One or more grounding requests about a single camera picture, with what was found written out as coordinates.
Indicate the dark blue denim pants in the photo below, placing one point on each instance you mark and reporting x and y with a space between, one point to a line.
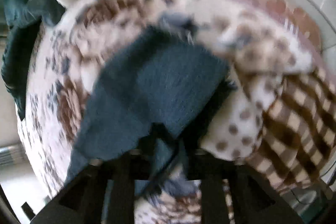
157 78

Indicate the floral cream fleece blanket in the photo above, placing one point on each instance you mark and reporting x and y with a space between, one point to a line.
274 59

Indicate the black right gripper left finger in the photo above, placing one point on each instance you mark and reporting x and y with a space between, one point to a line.
107 187

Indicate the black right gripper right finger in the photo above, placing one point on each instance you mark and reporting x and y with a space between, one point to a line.
218 191

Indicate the folded dark teal garment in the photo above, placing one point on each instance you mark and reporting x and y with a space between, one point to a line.
24 17

